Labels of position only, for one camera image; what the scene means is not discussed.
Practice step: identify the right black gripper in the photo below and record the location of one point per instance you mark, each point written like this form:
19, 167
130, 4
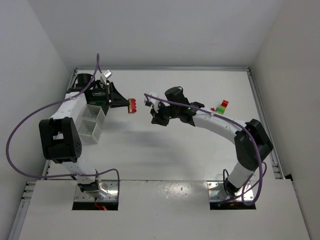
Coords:
159, 113

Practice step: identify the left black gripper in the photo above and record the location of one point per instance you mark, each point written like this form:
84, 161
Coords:
109, 93

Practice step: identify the red lego brick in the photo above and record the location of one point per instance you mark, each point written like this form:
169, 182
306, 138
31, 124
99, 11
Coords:
132, 106

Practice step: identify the red green yellow lego tower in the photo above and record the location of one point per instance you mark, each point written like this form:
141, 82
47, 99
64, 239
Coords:
222, 108

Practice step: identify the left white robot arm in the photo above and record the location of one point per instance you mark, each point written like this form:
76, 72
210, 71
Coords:
58, 134

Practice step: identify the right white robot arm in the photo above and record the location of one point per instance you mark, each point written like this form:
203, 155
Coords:
252, 144

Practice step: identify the white slotted container far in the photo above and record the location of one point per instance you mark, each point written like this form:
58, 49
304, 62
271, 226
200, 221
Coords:
93, 112

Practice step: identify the white slotted container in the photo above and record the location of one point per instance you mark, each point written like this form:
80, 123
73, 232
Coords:
93, 112
88, 130

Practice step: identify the white slotted container near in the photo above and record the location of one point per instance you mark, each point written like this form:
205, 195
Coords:
88, 130

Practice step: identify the white front cover panel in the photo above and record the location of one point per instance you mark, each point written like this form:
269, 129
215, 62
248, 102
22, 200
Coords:
162, 210

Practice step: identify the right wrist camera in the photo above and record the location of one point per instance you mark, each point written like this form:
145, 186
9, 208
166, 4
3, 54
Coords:
151, 100

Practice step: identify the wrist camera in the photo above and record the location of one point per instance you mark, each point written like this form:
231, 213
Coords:
151, 100
104, 77

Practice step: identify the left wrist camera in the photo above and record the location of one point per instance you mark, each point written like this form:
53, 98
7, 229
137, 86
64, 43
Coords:
104, 77

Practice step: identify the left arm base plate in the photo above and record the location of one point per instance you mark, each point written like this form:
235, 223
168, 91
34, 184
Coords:
108, 193

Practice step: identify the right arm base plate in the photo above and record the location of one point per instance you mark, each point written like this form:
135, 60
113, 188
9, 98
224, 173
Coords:
217, 193

